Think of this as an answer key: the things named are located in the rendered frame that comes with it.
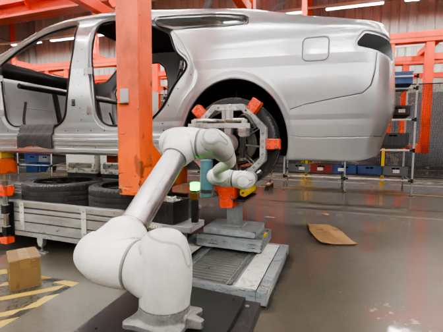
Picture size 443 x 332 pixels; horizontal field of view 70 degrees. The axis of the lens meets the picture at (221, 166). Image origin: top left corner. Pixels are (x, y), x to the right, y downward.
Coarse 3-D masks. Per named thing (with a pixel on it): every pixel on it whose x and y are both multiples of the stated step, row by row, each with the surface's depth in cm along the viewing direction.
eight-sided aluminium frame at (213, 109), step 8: (232, 104) 218; (240, 104) 216; (208, 112) 224; (216, 112) 228; (248, 112) 214; (256, 120) 213; (264, 128) 211; (264, 136) 212; (264, 144) 212; (264, 152) 213; (264, 160) 213; (256, 168) 215
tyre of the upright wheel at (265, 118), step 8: (216, 104) 231; (224, 104) 228; (264, 112) 220; (264, 120) 219; (272, 120) 224; (272, 128) 218; (272, 136) 218; (280, 136) 235; (272, 152) 219; (272, 160) 220; (264, 168) 222; (272, 168) 236; (264, 176) 233
